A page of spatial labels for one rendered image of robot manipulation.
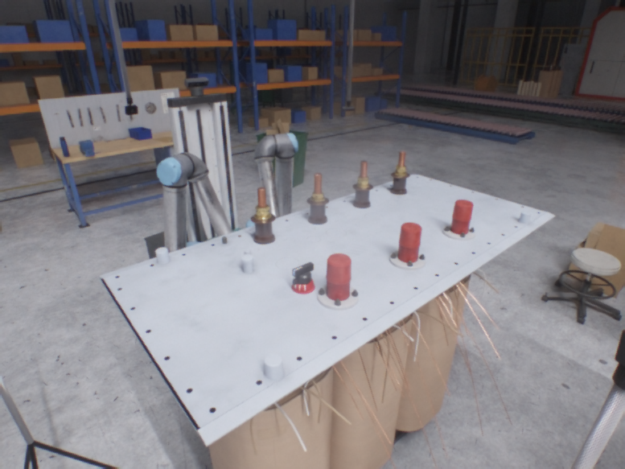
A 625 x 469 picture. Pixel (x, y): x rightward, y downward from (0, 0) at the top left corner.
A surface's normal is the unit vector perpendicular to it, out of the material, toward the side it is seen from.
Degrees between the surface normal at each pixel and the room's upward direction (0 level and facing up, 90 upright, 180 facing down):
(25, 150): 90
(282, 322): 0
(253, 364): 0
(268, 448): 90
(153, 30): 90
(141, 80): 90
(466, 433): 0
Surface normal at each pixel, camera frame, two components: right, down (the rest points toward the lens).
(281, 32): 0.63, 0.35
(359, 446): 0.26, 0.43
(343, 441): -0.23, 0.43
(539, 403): 0.00, -0.90
